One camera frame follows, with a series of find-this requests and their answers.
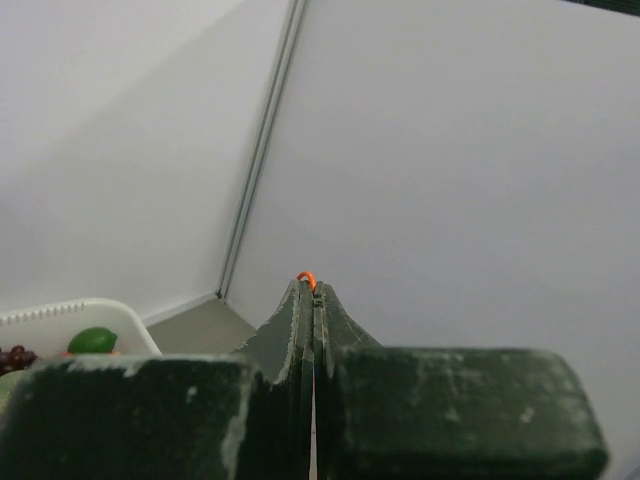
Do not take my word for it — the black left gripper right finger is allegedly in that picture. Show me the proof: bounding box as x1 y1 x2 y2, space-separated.
313 283 609 479

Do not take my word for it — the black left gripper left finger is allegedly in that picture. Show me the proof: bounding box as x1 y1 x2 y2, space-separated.
1 280 313 479

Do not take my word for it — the green mango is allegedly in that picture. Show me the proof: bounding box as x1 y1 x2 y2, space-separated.
67 327 118 354

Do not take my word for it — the white plastic basket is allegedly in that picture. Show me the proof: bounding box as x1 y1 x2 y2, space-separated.
1 298 160 361

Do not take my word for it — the red grape bunch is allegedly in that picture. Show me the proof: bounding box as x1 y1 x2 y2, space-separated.
0 345 38 376

